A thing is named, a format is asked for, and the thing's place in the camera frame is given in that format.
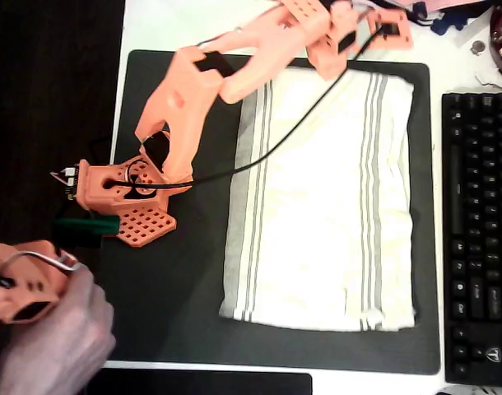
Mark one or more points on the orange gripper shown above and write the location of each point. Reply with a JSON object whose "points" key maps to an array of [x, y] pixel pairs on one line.
{"points": [[319, 65]]}

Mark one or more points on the white striped towel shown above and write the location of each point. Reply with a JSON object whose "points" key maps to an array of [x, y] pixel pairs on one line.
{"points": [[317, 205]]}

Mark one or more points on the orange 3D-printed robot arm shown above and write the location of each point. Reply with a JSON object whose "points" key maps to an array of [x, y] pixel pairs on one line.
{"points": [[181, 107]]}

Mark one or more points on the person's hand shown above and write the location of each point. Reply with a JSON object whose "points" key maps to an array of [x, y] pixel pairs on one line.
{"points": [[57, 349]]}

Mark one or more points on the small blue object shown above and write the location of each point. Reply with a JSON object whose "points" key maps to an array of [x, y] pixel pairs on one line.
{"points": [[442, 24]]}

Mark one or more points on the small round metal knob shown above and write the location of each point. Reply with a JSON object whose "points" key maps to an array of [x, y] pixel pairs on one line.
{"points": [[478, 47]]}

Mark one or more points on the black computer keyboard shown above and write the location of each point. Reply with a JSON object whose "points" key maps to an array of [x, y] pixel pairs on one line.
{"points": [[477, 247]]}

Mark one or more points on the robot controller board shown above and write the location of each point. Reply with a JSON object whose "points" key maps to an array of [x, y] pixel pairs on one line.
{"points": [[69, 181]]}

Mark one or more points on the black desk mat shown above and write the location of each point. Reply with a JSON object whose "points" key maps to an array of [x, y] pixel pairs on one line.
{"points": [[173, 308]]}

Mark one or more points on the green table clamp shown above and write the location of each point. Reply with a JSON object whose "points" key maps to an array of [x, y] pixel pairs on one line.
{"points": [[86, 225]]}

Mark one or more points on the black flat tablet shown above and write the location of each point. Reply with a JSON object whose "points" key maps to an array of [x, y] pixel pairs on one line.
{"points": [[201, 382]]}

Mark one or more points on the orange gripper camera mount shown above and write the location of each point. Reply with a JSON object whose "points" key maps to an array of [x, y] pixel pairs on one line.
{"points": [[403, 38]]}

